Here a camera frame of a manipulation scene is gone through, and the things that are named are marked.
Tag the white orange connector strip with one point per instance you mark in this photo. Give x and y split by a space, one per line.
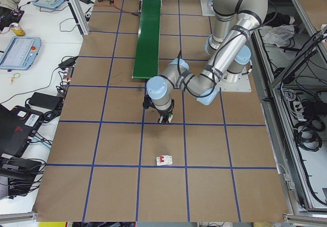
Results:
66 78

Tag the small orange connector board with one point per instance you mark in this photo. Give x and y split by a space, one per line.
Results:
111 1

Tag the white power strip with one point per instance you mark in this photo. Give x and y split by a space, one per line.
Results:
297 109

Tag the black case with red logo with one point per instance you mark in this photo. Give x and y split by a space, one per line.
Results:
12 135

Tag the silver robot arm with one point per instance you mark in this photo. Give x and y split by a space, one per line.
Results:
230 45

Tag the large black power brick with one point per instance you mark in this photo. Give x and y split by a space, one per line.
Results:
44 100

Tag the green conveyor belt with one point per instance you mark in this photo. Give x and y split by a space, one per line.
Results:
148 37

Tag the white circuit breaker red switch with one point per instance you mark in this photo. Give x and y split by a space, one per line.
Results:
164 160

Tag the yellow drink can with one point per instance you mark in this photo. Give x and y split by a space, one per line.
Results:
18 30

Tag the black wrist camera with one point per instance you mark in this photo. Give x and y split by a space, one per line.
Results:
147 103

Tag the aluminium profile post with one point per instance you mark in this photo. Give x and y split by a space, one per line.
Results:
79 14

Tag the white crumpled cloth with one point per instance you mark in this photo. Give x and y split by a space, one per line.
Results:
278 36

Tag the black adapter in frame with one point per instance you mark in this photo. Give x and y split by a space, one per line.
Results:
311 108

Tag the black crumpled cloth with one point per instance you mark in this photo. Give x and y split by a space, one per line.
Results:
276 18

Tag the black docking device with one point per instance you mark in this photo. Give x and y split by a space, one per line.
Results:
15 168

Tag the metal bar frame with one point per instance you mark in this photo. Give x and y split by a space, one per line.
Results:
272 124

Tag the aluminium profile bar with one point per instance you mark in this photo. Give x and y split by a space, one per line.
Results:
304 218
18 216

